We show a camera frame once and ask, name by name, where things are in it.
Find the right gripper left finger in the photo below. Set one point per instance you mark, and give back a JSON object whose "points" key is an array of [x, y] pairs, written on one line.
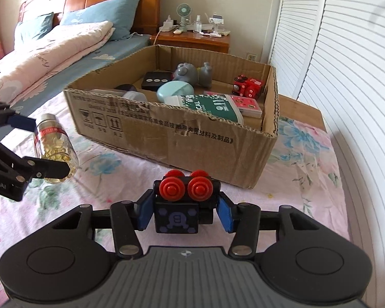
{"points": [[127, 218]]}

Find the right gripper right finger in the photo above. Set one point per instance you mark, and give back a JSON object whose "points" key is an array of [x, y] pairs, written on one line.
{"points": [[242, 220]]}

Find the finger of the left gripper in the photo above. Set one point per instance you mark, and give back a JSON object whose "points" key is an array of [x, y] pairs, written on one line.
{"points": [[11, 165], [15, 120]]}

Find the clear bottle of yellow capsules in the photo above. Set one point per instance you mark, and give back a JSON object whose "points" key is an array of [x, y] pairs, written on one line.
{"points": [[52, 142]]}

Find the black cube toy red knobs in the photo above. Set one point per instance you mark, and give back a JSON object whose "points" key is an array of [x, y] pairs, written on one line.
{"points": [[182, 203]]}

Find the red toy block car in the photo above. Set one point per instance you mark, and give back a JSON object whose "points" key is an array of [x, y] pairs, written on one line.
{"points": [[247, 87]]}

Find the light blue oval case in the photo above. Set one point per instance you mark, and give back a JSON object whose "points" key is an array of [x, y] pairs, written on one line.
{"points": [[173, 88]]}

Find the black digital timer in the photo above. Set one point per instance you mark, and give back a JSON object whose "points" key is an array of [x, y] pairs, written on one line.
{"points": [[152, 81]]}

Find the grey cat figurine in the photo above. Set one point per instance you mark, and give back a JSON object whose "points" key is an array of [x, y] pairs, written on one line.
{"points": [[189, 73]]}

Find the clear plastic card case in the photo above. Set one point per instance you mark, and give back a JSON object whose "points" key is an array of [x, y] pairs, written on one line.
{"points": [[247, 106]]}

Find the black glossy computer mouse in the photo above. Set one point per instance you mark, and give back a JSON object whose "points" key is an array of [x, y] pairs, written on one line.
{"points": [[126, 87]]}

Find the pink folded quilt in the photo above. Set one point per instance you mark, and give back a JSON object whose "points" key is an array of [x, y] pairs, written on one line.
{"points": [[26, 68]]}

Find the blue bed sheet mattress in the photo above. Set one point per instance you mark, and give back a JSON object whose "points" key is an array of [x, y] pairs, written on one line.
{"points": [[109, 53]]}

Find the blue pillow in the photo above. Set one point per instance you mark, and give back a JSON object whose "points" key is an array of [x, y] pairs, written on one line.
{"points": [[32, 29], [119, 12]]}

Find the brown cardboard box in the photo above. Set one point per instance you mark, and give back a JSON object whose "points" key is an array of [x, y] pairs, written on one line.
{"points": [[176, 136]]}

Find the green white packet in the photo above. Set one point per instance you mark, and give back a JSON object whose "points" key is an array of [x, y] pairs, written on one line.
{"points": [[221, 106]]}

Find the wooden nightstand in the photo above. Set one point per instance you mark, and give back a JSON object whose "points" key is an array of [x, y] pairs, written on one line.
{"points": [[192, 40]]}

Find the white power strip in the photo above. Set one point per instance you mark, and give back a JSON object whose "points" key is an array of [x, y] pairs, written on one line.
{"points": [[168, 25]]}

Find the clear spray bottle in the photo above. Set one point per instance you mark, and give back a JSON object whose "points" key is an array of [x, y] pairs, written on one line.
{"points": [[197, 28]]}

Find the white desk gadget stand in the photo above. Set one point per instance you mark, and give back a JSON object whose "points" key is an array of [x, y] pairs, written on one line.
{"points": [[216, 20]]}

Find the small green desk fan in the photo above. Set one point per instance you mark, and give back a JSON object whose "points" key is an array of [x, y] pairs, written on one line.
{"points": [[183, 11]]}

